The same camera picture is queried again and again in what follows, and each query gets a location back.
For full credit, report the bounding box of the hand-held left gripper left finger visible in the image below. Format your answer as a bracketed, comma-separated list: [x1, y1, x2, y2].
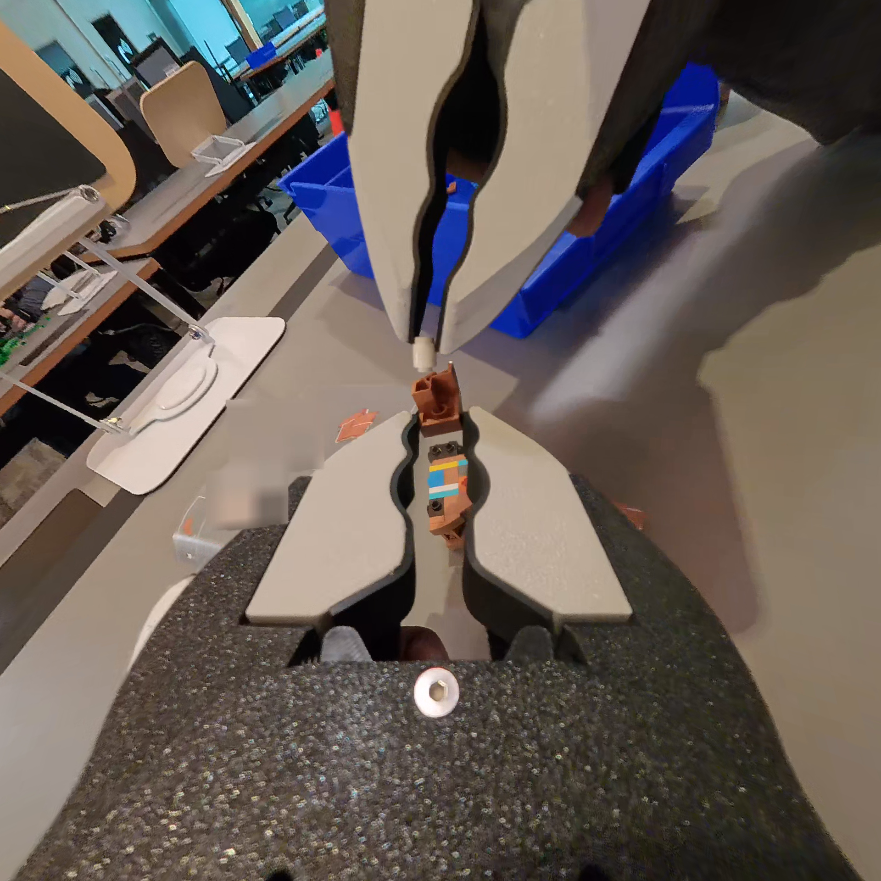
[244, 411, 420, 629]

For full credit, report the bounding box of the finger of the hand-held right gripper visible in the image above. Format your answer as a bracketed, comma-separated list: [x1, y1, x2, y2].
[435, 0, 653, 357]
[346, 0, 481, 341]

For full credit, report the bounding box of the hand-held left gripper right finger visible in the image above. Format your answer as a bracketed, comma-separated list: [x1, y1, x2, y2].
[464, 406, 634, 627]

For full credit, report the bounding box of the small brown brick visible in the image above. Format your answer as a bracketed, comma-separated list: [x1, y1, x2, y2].
[411, 363, 462, 438]

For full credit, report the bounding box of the person's right forearm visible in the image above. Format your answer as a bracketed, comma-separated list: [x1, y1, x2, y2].
[688, 0, 881, 149]

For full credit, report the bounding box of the person's left hand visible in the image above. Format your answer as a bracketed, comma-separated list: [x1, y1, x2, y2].
[401, 626, 448, 662]

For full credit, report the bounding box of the multicoloured brick model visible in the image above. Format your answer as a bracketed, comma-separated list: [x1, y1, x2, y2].
[425, 440, 472, 549]

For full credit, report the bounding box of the wood-edged grey table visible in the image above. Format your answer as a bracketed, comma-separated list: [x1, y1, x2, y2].
[89, 51, 338, 266]
[0, 258, 162, 414]

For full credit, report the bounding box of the large blue storage bin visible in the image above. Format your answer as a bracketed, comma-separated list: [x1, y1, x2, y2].
[279, 62, 720, 340]

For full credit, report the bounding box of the grey instruction booklet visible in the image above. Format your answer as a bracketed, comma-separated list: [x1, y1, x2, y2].
[323, 406, 386, 448]

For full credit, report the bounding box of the small clear plastic object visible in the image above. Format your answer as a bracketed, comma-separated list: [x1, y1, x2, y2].
[172, 496, 207, 562]

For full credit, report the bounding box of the clear plastic tray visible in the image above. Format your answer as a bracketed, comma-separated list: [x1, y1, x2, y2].
[191, 135, 249, 169]

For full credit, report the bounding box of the white bar on clear legs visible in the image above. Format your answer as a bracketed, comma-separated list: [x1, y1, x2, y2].
[0, 186, 207, 435]

